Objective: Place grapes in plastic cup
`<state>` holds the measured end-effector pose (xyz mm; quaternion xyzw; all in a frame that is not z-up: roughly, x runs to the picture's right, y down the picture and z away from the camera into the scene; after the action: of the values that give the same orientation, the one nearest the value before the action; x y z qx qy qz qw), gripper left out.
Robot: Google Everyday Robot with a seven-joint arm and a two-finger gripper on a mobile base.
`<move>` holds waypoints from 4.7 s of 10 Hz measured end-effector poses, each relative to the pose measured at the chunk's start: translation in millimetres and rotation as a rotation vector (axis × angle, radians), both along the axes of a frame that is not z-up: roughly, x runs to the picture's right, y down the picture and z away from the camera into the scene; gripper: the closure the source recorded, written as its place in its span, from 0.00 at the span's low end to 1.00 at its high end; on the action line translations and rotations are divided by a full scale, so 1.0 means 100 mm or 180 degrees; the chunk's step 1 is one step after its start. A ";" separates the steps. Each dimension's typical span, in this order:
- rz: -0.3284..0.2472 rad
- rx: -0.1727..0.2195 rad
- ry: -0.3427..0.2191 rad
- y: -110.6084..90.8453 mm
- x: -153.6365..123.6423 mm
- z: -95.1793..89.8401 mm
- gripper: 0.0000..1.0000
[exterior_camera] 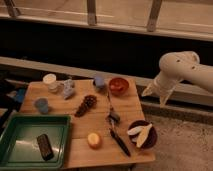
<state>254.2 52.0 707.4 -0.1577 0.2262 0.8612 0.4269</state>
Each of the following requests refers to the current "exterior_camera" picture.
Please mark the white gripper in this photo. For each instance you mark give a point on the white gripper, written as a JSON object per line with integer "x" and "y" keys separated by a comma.
{"x": 162, "y": 84}

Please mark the dark grape bunch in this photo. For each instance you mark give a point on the dark grape bunch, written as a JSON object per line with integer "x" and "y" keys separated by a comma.
{"x": 88, "y": 102}

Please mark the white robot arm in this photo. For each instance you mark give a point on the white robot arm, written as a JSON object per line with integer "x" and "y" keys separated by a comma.
{"x": 176, "y": 67}

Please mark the small blue cup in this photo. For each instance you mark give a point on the small blue cup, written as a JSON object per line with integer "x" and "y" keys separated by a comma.
{"x": 99, "y": 82}

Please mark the white plastic cup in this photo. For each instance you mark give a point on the white plastic cup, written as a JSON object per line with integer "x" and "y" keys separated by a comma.
{"x": 50, "y": 80}

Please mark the blue plastic cup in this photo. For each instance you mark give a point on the blue plastic cup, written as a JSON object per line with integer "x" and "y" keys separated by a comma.
{"x": 41, "y": 104}

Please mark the red bowl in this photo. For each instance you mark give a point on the red bowl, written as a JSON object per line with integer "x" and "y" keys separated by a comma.
{"x": 118, "y": 86}

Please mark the white banana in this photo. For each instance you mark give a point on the white banana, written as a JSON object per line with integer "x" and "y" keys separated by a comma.
{"x": 142, "y": 133}

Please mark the dark purple bowl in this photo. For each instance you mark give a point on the dark purple bowl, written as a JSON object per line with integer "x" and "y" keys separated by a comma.
{"x": 152, "y": 135}

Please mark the wooden cutting board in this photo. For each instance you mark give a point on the wooden cutting board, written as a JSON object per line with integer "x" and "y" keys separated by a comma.
{"x": 78, "y": 153}

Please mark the orange fruit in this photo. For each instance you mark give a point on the orange fruit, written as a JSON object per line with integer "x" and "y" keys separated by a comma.
{"x": 94, "y": 140}

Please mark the dark rectangular sponge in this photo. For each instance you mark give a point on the dark rectangular sponge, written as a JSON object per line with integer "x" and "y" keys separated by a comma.
{"x": 45, "y": 147}

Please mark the blue object at left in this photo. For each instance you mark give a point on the blue object at left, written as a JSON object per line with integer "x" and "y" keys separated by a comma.
{"x": 20, "y": 95}

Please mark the green plastic tray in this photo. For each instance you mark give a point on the green plastic tray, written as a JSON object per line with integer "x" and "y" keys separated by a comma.
{"x": 19, "y": 149}

